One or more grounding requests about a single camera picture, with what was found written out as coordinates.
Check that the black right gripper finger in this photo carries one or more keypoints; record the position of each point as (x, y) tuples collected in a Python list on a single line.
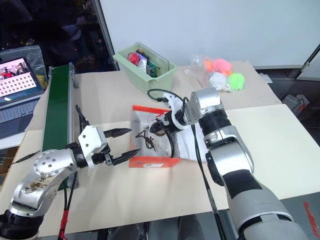
[(156, 128)]

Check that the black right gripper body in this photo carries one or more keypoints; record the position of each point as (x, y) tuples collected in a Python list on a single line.
[(168, 122)]

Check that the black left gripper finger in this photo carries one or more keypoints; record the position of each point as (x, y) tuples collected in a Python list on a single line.
[(126, 156), (117, 132)]

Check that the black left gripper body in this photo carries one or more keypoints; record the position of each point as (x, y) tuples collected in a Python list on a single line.
[(101, 158)]

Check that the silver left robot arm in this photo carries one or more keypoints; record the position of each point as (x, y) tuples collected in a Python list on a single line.
[(42, 166)]

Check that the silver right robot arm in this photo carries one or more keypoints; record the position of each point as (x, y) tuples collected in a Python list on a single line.
[(230, 155)]

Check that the clear zip bag orange edges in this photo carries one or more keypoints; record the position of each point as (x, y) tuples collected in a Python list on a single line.
[(150, 163)]

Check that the white wrapping paper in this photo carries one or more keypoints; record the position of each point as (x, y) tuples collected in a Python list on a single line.
[(190, 147)]

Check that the light green plastic bin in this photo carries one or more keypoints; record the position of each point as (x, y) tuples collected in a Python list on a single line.
[(150, 81)]

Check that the dark green packet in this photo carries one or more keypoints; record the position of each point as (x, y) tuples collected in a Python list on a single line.
[(153, 68)]

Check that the clear plastic bag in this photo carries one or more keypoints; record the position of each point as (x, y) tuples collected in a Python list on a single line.
[(195, 70)]

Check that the white crumpled plastic bag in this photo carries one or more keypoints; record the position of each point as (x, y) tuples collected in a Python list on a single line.
[(143, 64)]

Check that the green conveyor belt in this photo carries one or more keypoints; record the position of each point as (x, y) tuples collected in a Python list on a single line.
[(57, 110)]

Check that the white fluffy ball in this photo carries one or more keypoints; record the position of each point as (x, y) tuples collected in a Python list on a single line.
[(217, 80)]

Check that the orange fluffy ball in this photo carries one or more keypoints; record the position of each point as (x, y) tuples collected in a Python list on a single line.
[(209, 66)]

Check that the red round toy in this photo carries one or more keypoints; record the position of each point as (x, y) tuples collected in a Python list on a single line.
[(133, 58)]

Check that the pink fluffy ball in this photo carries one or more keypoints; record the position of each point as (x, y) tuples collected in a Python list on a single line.
[(221, 65)]

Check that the green fluffy ball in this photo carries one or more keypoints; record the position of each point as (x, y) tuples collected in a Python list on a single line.
[(236, 81)]

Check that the open laptop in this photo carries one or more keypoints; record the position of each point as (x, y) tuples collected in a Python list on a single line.
[(17, 100)]

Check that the clear plastic sheet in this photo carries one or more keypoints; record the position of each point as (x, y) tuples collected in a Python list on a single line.
[(37, 65)]

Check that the grey floor device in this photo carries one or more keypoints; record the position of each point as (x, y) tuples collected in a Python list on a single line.
[(295, 102)]

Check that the black stand leg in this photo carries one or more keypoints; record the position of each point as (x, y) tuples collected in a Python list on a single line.
[(311, 58)]

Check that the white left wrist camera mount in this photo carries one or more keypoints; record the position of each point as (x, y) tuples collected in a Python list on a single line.
[(91, 140)]

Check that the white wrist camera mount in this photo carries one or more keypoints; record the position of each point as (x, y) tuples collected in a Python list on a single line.
[(175, 102), (91, 140)]

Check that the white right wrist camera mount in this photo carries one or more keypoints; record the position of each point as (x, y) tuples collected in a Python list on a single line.
[(175, 102)]

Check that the aluminium frame post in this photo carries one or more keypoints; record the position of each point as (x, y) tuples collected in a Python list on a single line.
[(106, 32)]

